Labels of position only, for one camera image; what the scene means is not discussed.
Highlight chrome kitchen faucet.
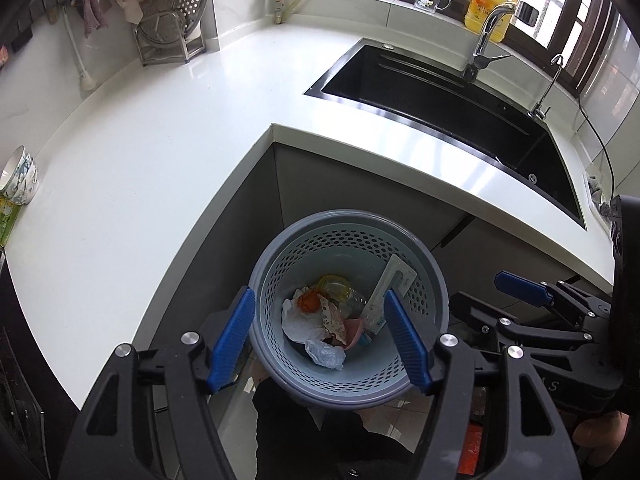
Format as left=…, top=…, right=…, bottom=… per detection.
left=462, top=2, right=516, bottom=82

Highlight small chrome water tap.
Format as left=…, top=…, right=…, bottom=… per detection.
left=528, top=53, right=565, bottom=122

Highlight person's right hand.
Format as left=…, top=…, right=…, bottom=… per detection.
left=573, top=411, right=629, bottom=466

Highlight clear plastic bag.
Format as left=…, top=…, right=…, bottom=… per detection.
left=304, top=340, right=346, bottom=370

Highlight steel lid rack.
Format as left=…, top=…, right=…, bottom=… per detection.
left=134, top=11, right=206, bottom=66

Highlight stacked patterned ceramic bowls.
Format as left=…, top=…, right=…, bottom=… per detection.
left=1, top=145, right=38, bottom=206

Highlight black gas stove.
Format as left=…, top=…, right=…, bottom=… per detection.
left=1, top=259, right=78, bottom=479

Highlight pink silicone bowl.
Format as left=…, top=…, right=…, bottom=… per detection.
left=344, top=318, right=363, bottom=350

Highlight clear blister package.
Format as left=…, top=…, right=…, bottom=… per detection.
left=359, top=252, right=418, bottom=336

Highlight white bottle brush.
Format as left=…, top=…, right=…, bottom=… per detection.
left=62, top=6, right=96, bottom=92

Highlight yellow dish soap bottle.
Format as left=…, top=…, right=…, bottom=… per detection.
left=463, top=0, right=520, bottom=45

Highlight red patterned snack wrapper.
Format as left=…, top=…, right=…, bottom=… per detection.
left=319, top=295, right=347, bottom=349

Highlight orange peel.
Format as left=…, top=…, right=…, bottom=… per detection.
left=296, top=288, right=322, bottom=313

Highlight grey perforated trash basket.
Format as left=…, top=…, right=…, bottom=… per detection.
left=248, top=209, right=449, bottom=410

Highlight mauve hanging cloth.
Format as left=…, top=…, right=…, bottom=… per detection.
left=72, top=0, right=108, bottom=38

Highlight yellow green detergent pouch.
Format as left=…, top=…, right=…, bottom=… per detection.
left=0, top=196, right=21, bottom=248

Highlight black kitchen sink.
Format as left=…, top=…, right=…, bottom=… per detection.
left=306, top=38, right=585, bottom=226

